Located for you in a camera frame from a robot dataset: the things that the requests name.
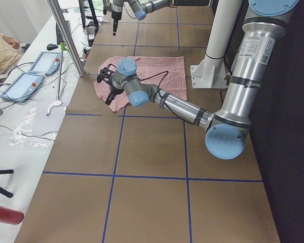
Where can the aluminium camera mast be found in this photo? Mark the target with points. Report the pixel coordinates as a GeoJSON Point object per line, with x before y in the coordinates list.
{"type": "Point", "coordinates": [60, 20]}

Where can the black tripod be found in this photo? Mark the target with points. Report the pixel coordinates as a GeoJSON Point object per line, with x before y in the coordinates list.
{"type": "Point", "coordinates": [5, 176]}

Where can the upper blue teach pendant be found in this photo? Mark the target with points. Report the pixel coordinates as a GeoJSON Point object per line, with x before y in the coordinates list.
{"type": "Point", "coordinates": [47, 63]}

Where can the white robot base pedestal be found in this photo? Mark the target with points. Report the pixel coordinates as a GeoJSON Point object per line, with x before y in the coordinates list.
{"type": "Point", "coordinates": [210, 73]}

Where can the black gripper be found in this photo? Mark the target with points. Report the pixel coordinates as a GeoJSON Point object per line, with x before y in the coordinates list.
{"type": "Point", "coordinates": [114, 17]}
{"type": "Point", "coordinates": [113, 90]}

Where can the blue teach pendant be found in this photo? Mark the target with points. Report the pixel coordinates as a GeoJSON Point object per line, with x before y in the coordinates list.
{"type": "Point", "coordinates": [22, 87]}
{"type": "Point", "coordinates": [47, 63]}

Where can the clear plastic bag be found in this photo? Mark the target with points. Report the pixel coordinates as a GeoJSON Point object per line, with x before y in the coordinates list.
{"type": "Point", "coordinates": [23, 136]}

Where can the green handled reacher grabber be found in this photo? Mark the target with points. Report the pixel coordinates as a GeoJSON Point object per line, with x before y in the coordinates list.
{"type": "Point", "coordinates": [58, 102]}

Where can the black computer mouse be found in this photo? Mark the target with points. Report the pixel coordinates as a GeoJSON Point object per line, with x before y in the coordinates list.
{"type": "Point", "coordinates": [51, 47]}

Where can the red cylinder bottle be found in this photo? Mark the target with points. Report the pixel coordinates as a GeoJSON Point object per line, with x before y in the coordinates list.
{"type": "Point", "coordinates": [10, 216]}

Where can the lower blue teach pendant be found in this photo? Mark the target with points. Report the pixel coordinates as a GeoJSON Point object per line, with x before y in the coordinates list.
{"type": "Point", "coordinates": [22, 87]}

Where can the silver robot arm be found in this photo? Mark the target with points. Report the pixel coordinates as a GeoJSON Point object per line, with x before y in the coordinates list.
{"type": "Point", "coordinates": [139, 9]}
{"type": "Point", "coordinates": [236, 86]}

